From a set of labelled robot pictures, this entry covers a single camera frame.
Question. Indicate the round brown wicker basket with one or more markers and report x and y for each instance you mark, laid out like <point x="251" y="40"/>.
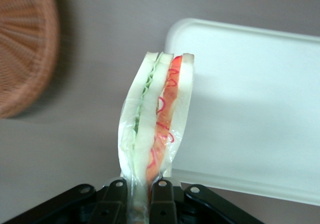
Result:
<point x="22" y="49"/>

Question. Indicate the cream plastic tray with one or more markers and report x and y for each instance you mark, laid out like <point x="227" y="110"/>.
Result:
<point x="250" y="104"/>

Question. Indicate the triangle sandwich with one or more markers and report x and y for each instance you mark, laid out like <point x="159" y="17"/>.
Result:
<point x="152" y="114"/>

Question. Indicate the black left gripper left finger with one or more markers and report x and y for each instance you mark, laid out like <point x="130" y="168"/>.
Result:
<point x="113" y="204"/>

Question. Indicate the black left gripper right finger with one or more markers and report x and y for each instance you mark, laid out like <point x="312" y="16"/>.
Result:
<point x="162" y="204"/>

